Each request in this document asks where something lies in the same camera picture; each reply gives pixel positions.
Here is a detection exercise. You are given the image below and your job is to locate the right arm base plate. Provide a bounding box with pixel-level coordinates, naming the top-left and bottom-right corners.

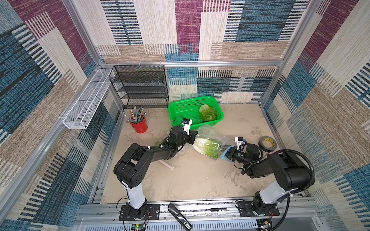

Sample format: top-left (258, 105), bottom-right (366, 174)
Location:
top-left (234, 200), bottom-right (280, 217)

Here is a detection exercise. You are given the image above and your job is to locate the red pencil cup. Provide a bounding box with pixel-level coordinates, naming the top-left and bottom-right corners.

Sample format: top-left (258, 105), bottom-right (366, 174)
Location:
top-left (130, 117), bottom-right (148, 134)

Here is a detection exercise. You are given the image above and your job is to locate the green plastic basket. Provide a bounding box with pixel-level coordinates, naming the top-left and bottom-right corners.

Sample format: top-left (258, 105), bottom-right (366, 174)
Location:
top-left (168, 96), bottom-right (224, 130)

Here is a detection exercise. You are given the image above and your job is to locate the black tape roll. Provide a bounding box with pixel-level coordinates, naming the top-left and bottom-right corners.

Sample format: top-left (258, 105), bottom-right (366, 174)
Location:
top-left (258, 136), bottom-right (277, 153)

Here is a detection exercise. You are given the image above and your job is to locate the black handheld device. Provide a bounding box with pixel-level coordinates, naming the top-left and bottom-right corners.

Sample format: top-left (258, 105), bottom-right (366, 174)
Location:
top-left (167, 204), bottom-right (193, 231)

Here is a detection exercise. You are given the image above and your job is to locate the pink-zip clear bag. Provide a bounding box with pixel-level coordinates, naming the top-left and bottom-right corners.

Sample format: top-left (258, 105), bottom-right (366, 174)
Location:
top-left (152, 144), bottom-right (184, 170)

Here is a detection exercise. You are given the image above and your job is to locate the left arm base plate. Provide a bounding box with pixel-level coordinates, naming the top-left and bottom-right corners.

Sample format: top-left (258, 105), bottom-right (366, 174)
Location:
top-left (119, 203), bottom-right (161, 221)

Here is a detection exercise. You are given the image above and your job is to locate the white wire wall basket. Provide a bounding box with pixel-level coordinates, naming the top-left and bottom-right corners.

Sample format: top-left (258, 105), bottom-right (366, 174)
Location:
top-left (63, 69), bottom-right (111, 130)

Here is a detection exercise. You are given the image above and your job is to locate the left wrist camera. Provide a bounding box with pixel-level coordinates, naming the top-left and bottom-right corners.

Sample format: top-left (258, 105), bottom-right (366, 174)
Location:
top-left (182, 118), bottom-right (192, 135)

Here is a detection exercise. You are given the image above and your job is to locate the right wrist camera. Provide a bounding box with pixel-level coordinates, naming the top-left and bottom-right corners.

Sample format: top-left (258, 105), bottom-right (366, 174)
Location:
top-left (235, 136), bottom-right (247, 152)

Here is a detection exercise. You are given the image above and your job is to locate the blue-zip clear bag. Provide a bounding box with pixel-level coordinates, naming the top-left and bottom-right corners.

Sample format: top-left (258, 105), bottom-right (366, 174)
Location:
top-left (190, 125), bottom-right (234, 160)

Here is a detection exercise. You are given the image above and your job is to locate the black wire shelf rack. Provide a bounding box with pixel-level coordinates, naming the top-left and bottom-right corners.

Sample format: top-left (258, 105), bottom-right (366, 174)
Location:
top-left (109, 64), bottom-right (169, 109)

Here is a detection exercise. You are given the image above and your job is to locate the coloured pencils bundle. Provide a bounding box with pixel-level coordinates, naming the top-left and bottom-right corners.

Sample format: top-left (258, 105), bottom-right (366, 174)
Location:
top-left (123, 106), bottom-right (146, 124)

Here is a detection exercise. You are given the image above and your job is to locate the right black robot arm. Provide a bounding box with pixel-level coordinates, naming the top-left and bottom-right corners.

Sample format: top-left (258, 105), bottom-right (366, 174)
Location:
top-left (221, 143), bottom-right (315, 216)

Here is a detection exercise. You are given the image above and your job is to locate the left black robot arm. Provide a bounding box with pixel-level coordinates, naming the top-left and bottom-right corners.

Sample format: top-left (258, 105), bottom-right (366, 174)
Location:
top-left (113, 126), bottom-right (198, 221)

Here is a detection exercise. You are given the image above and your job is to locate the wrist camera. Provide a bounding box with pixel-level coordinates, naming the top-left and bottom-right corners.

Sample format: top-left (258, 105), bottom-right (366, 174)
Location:
top-left (182, 118), bottom-right (192, 135)
top-left (235, 136), bottom-right (247, 152)

